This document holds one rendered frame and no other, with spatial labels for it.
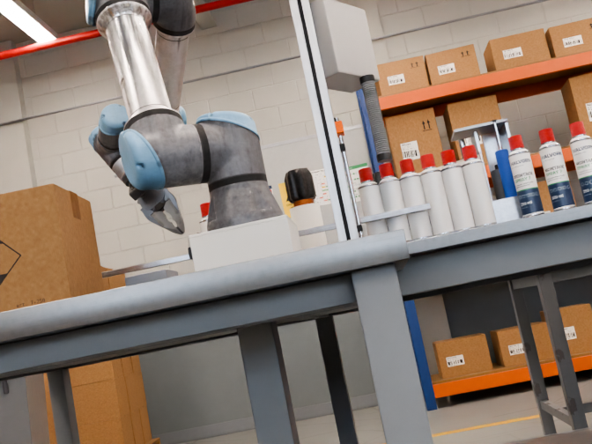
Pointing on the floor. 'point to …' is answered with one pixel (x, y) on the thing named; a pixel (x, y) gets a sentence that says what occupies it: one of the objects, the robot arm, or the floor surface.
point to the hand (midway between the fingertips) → (179, 229)
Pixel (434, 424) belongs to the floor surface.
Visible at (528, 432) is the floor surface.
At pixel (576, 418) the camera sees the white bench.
